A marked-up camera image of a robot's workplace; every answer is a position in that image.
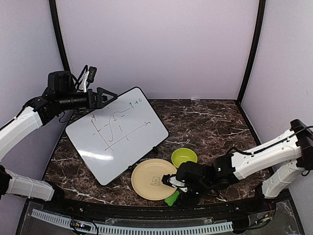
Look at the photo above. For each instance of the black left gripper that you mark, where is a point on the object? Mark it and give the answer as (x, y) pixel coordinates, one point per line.
(91, 105)

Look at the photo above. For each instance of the green bone-shaped eraser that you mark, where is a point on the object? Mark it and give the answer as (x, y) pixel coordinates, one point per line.
(172, 199)

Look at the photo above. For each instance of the white whiteboard with black frame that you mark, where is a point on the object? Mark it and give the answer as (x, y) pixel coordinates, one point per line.
(111, 139)

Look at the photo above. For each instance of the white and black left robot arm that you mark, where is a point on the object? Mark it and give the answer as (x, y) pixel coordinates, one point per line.
(64, 92)

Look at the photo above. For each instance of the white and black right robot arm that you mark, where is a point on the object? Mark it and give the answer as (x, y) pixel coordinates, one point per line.
(293, 150)

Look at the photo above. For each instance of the green bowl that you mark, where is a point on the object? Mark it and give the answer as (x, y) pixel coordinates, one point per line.
(183, 155)

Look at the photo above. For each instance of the beige round plate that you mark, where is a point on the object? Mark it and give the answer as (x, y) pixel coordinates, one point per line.
(147, 177)

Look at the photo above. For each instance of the left wrist camera with cables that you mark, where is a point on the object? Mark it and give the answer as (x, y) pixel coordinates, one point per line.
(85, 78)

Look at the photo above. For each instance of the wrist camera with cables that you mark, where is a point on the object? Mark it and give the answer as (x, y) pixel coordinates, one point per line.
(170, 180)
(85, 78)

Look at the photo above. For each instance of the right wrist camera with cables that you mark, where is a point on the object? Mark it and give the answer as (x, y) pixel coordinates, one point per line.
(170, 180)

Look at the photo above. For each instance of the black left corner post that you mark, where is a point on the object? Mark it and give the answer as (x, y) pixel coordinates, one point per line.
(58, 34)

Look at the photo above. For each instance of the black corner post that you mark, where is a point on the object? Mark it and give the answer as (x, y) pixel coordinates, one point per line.
(58, 34)
(252, 52)

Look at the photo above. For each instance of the black curved front rail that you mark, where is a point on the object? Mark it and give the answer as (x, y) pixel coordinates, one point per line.
(87, 198)

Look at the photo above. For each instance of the white slotted cable duct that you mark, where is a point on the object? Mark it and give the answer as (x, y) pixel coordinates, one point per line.
(133, 227)

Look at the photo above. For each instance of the black right corner post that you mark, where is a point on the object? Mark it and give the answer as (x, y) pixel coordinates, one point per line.
(252, 52)

